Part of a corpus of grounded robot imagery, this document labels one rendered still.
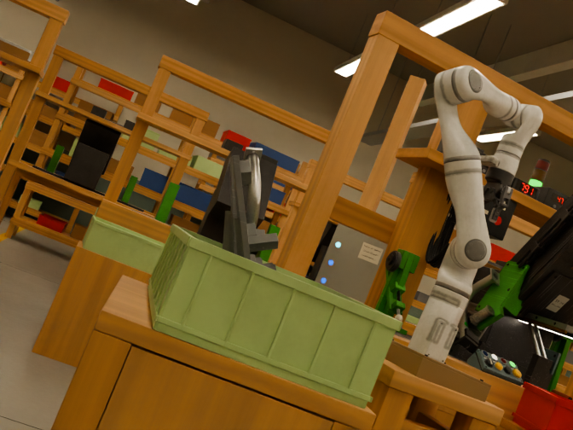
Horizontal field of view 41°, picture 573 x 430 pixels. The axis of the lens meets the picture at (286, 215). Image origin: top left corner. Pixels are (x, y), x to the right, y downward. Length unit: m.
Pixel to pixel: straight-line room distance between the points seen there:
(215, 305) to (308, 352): 0.19
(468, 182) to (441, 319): 0.35
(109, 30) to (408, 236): 10.09
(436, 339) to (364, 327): 0.55
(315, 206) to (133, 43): 10.00
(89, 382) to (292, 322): 0.36
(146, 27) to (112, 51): 0.65
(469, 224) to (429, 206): 0.94
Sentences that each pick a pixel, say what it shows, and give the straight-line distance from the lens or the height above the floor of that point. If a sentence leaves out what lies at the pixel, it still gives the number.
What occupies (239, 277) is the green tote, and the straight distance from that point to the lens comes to 1.32.
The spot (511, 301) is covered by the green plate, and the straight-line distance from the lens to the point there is 2.64.
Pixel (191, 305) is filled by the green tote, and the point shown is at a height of 0.85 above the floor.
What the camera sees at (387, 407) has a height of 0.77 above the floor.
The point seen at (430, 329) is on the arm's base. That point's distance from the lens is 1.91.
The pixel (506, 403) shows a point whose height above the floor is 0.84.
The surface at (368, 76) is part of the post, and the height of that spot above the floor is 1.70.
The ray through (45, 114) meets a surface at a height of 1.60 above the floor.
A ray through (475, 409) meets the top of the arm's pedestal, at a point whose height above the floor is 0.83.
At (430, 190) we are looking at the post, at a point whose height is 1.42.
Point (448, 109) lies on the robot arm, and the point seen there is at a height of 1.49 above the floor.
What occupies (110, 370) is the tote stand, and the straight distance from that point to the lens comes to 1.34.
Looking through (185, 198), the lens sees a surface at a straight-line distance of 9.26.
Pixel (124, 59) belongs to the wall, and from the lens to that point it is 12.45.
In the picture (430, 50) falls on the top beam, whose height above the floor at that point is 1.88.
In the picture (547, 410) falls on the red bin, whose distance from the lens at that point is 2.22.
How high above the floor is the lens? 0.99
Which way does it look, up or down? 3 degrees up
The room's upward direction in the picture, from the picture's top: 22 degrees clockwise
